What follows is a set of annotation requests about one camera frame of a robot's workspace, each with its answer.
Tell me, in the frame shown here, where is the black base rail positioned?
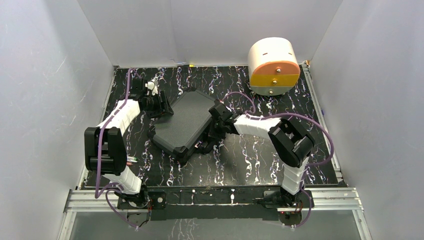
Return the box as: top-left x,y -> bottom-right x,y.
117,185 -> 287,221

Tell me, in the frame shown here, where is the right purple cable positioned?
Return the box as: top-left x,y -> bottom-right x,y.
220,91 -> 335,229

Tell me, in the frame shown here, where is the black poker set case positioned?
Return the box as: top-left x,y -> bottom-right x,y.
147,90 -> 221,166

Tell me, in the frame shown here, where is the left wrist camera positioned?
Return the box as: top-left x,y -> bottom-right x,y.
144,80 -> 159,96

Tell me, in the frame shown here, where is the white round drawer cabinet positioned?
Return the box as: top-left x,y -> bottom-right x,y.
247,37 -> 301,96

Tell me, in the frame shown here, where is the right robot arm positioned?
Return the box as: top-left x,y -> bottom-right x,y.
208,102 -> 315,207

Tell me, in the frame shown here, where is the green capped marker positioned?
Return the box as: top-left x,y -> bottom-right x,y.
127,156 -> 138,163

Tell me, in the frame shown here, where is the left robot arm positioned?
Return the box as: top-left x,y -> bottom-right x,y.
84,78 -> 174,208

